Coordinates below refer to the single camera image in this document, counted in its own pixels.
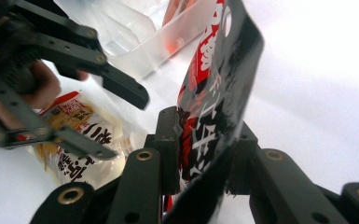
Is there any clear plastic storage box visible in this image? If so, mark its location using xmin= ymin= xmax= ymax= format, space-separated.
xmin=53 ymin=0 xmax=219 ymax=80

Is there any black and red snack packet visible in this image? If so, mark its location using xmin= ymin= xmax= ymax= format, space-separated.
xmin=161 ymin=0 xmax=266 ymax=224

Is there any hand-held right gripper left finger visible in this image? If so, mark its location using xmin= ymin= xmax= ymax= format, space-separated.
xmin=144 ymin=105 xmax=183 ymax=196

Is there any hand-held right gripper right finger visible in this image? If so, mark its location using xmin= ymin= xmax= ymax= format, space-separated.
xmin=226 ymin=120 xmax=259 ymax=198

